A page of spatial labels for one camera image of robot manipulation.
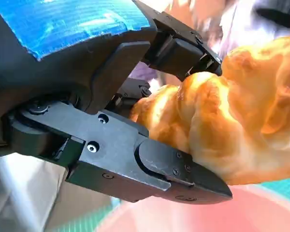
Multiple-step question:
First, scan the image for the white mesh cabinet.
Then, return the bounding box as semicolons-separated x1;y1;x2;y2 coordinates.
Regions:
0;154;72;232

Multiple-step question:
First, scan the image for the long striped toy bread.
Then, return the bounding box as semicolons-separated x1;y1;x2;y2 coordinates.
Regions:
129;33;290;187

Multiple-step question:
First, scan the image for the green cutting mat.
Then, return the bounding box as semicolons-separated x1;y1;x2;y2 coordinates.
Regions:
44;177;290;232

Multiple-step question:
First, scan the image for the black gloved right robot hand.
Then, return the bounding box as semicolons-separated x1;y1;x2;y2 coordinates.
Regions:
255;7;290;29

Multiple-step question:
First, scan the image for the pink bowl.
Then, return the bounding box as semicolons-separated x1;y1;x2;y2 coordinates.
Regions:
99;178;290;232

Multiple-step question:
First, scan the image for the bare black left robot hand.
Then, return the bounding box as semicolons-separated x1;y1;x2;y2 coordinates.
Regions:
0;0;233;206

